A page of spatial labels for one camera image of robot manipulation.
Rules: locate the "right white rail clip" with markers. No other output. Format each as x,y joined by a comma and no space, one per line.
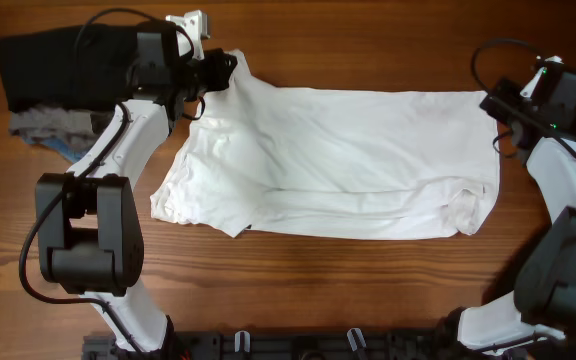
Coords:
356,339

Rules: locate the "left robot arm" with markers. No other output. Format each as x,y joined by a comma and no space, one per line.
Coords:
86,245

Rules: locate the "left white rail clip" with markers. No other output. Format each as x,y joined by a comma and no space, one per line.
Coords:
242,342

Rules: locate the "folded black garment on stack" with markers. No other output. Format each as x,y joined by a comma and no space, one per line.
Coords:
68,68

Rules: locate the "folded grey garment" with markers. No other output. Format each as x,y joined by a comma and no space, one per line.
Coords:
77,129

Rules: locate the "white t-shirt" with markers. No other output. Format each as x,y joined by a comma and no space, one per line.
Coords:
364,165

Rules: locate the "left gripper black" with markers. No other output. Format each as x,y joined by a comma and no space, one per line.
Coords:
220,69

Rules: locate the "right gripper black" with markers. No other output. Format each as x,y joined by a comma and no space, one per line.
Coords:
507,91

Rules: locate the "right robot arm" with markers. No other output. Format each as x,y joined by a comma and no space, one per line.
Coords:
541,308

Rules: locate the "folded blue denim shorts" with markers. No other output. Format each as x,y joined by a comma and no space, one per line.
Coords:
57,145

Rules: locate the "white rail clip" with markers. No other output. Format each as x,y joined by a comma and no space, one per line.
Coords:
356,339
242,342

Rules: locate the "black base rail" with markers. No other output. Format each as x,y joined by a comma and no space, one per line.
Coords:
394,345

